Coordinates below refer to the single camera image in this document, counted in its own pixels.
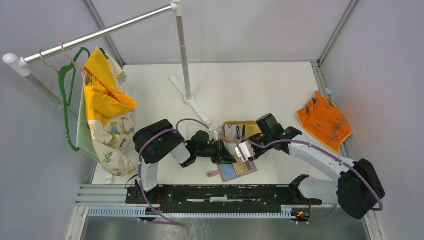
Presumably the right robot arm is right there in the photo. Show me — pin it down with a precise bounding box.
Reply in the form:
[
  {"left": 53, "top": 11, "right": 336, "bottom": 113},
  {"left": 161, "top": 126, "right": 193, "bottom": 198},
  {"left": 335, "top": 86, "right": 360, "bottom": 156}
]
[{"left": 235, "top": 113, "right": 386, "bottom": 220}]

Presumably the white cable duct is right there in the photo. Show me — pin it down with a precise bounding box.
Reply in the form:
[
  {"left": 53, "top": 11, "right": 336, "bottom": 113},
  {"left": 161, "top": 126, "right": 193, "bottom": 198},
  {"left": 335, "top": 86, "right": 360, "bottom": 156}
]
[{"left": 87, "top": 206, "right": 295, "bottom": 220}]

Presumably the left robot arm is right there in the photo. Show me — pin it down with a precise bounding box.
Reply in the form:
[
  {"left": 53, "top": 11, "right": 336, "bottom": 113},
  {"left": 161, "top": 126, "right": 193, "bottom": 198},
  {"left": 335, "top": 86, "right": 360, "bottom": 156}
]
[{"left": 132, "top": 119, "right": 237, "bottom": 204}]

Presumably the orange cloth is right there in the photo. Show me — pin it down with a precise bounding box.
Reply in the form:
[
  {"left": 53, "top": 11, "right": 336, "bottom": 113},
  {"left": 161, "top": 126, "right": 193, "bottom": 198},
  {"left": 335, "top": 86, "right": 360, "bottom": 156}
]
[{"left": 296, "top": 91, "right": 353, "bottom": 154}]

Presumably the yellow dinosaur print garment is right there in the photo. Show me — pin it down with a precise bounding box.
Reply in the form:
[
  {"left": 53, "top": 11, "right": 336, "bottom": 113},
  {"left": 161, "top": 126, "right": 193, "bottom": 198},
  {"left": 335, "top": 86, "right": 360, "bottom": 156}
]
[{"left": 76, "top": 46, "right": 137, "bottom": 177}]

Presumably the pink hanger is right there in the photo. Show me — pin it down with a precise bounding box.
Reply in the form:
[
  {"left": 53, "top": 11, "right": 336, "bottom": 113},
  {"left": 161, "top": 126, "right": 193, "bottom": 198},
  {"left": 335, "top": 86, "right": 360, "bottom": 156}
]
[{"left": 60, "top": 41, "right": 87, "bottom": 86}]

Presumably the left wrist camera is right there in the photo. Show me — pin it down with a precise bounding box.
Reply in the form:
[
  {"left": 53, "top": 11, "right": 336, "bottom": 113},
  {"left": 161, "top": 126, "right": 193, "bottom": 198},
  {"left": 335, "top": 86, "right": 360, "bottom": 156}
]
[{"left": 212, "top": 126, "right": 223, "bottom": 140}]

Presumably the metal clothes rack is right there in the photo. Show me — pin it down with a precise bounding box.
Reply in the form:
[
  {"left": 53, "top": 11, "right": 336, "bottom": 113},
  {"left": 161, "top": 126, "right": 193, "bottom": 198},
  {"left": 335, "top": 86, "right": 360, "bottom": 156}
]
[{"left": 2, "top": 0, "right": 212, "bottom": 126}]

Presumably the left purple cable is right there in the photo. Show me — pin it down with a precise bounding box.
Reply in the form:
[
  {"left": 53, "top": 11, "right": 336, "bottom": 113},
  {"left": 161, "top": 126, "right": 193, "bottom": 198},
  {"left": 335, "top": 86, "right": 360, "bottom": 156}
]
[{"left": 138, "top": 118, "right": 215, "bottom": 227}]

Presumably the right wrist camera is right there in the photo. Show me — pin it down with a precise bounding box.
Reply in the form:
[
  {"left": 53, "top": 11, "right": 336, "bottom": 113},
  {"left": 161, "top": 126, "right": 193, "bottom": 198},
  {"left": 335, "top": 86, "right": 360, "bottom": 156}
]
[{"left": 234, "top": 141, "right": 255, "bottom": 162}]

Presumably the brown wire hanger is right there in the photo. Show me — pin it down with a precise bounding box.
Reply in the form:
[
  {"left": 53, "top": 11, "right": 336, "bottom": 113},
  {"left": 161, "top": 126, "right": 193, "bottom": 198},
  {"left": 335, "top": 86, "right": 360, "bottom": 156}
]
[{"left": 38, "top": 49, "right": 60, "bottom": 74}]

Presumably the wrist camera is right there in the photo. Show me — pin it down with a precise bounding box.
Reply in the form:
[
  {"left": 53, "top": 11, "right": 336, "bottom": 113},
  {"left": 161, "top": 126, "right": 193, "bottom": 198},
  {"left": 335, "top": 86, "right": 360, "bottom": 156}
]
[
  {"left": 234, "top": 141, "right": 255, "bottom": 162},
  {"left": 212, "top": 126, "right": 223, "bottom": 140}
]

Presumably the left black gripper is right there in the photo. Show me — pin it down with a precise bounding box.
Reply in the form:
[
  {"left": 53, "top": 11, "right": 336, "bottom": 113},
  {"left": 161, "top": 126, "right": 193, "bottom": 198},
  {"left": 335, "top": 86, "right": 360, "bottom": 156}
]
[{"left": 195, "top": 139, "right": 237, "bottom": 165}]

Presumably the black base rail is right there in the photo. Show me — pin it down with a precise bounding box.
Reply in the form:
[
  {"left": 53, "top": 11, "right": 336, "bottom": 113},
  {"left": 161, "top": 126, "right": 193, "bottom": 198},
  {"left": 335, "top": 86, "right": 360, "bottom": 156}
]
[{"left": 125, "top": 184, "right": 322, "bottom": 214}]

